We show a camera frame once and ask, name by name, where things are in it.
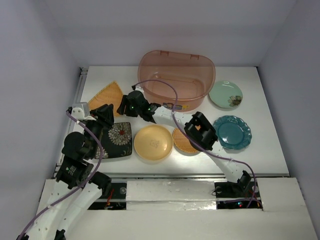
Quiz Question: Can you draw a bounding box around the teal scalloped plate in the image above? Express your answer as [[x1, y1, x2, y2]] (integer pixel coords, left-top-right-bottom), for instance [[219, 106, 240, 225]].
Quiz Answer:
[[213, 115, 252, 151]]

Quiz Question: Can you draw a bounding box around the aluminium table rail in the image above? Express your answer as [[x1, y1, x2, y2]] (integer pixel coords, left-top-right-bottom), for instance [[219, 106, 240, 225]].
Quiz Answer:
[[51, 66, 89, 179]]

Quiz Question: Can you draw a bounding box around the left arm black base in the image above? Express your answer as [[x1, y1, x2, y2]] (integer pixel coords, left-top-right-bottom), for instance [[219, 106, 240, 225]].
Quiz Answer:
[[88, 182, 127, 211]]

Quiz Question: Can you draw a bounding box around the round woven basket plate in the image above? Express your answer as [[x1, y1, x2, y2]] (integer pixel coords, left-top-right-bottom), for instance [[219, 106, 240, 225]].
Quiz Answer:
[[172, 128, 198, 154]]

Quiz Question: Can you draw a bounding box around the white foam front board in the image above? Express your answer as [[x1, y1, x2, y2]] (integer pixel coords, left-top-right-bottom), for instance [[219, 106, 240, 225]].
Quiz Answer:
[[28, 176, 318, 240]]

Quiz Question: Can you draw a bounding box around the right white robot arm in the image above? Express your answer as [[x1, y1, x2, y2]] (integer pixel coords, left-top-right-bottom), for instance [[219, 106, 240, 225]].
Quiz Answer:
[[116, 90, 252, 196]]

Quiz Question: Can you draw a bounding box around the pink translucent plastic bin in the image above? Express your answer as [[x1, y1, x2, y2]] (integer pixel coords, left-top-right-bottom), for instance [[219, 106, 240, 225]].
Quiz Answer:
[[137, 50, 216, 112]]

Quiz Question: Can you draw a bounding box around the black square floral plate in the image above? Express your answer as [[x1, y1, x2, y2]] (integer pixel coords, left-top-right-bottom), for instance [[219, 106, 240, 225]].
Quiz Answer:
[[100, 122, 133, 160]]

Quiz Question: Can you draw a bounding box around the yellow round plate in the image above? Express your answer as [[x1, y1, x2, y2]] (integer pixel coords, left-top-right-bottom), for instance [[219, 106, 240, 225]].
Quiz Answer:
[[133, 124, 174, 161]]

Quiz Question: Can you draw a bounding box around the fan-shaped woven plate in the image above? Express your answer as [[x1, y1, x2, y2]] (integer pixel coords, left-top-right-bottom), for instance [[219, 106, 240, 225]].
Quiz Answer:
[[88, 81, 123, 117]]

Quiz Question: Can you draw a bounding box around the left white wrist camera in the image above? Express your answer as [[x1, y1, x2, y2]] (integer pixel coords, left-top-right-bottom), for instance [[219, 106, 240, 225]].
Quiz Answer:
[[67, 102, 95, 121]]

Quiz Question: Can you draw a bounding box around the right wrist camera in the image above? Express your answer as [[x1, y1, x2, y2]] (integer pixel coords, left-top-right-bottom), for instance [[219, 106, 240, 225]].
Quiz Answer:
[[131, 85, 144, 93]]

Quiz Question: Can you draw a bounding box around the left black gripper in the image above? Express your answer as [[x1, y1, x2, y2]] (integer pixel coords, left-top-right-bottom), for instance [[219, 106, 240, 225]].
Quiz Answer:
[[85, 103, 115, 157]]

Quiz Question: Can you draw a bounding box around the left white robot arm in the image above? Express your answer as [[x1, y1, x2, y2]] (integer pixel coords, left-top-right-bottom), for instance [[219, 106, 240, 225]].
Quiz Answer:
[[17, 102, 114, 240]]

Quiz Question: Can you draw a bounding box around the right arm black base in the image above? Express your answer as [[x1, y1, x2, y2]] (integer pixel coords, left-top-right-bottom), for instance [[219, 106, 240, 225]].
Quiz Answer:
[[211, 181, 254, 201]]

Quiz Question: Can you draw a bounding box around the light green floral plate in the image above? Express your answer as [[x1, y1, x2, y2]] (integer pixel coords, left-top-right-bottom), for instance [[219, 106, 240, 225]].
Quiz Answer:
[[208, 81, 243, 109]]

